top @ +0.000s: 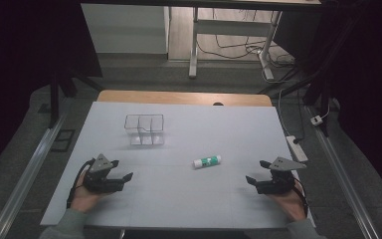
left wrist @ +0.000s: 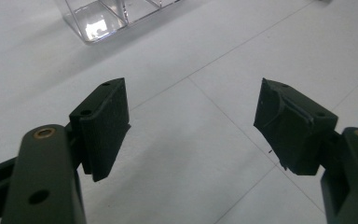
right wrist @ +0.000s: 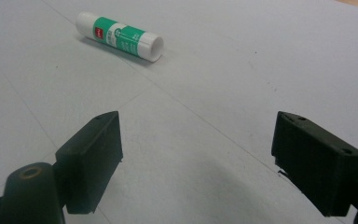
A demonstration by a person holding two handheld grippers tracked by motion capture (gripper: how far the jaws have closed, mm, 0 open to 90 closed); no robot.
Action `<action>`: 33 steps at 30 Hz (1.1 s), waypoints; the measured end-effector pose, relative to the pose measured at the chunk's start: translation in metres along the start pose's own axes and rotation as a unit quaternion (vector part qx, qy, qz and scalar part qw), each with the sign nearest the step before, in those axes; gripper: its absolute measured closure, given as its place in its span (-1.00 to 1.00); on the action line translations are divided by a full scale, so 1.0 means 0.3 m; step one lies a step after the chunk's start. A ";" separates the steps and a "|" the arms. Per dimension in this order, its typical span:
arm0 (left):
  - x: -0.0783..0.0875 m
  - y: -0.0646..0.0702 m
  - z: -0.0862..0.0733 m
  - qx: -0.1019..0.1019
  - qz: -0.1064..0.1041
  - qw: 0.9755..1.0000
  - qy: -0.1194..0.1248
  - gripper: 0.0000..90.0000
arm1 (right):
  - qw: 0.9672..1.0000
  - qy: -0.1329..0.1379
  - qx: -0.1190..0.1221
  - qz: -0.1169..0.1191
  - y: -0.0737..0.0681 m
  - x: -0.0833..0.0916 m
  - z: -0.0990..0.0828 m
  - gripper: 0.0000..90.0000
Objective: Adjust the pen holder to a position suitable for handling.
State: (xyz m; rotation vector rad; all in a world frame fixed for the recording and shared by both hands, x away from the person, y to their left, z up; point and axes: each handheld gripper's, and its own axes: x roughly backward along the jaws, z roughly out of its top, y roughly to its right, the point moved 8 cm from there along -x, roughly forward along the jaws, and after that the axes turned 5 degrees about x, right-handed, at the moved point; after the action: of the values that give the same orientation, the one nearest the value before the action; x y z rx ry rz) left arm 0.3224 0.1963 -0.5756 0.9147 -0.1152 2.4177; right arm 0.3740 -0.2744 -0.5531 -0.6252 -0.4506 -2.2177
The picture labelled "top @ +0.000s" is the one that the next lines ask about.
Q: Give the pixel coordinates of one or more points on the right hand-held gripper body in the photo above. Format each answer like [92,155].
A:
[278,182]

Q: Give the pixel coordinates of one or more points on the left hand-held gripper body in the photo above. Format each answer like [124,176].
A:
[102,181]

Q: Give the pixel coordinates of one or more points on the clear plastic organizer box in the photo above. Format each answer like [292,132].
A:
[145,129]

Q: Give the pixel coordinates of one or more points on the white green glue stick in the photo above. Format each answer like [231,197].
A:
[207,161]

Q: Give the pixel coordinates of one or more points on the person's left hand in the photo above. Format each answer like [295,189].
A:
[84,198]

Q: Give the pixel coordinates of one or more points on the person's right hand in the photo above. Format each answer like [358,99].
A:
[290,204]

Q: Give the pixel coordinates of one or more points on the white power strip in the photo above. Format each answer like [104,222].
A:
[297,149]

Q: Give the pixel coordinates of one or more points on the white board table cover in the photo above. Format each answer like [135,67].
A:
[185,199]

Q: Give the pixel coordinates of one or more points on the small white adapter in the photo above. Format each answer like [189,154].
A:
[316,120]

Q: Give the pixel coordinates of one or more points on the dark table grommet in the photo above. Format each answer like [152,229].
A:
[218,104]

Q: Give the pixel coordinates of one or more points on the black metal stand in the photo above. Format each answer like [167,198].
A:
[321,79]
[54,96]

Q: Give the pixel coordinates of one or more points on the wooden table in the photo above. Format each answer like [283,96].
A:
[179,98]

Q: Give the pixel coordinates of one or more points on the dark curtain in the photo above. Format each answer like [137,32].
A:
[20,66]
[371,83]

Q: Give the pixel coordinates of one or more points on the white cabinet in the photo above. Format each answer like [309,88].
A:
[126,30]

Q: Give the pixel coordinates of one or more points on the black floor frame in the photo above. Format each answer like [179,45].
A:
[63,140]

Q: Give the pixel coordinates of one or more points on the metal floor rail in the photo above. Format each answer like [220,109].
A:
[30,169]
[341,176]

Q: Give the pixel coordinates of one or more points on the white desk frame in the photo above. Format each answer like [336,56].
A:
[232,28]

